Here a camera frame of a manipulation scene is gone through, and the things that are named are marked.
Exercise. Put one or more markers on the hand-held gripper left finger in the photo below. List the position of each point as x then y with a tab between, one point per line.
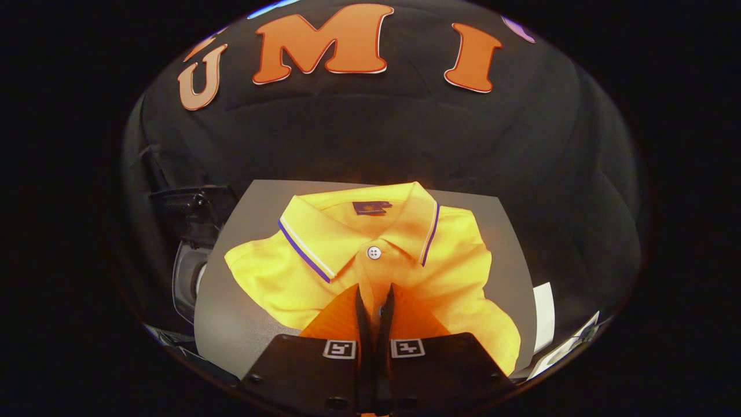
301	370

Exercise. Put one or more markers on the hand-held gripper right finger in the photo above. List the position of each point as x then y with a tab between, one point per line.
440	370

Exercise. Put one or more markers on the yellow polo shirt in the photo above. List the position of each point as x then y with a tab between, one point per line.
451	260

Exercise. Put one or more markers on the dark glass washing machine lid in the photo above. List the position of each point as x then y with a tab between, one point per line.
191	211

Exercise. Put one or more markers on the white printed card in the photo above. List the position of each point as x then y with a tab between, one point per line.
570	347

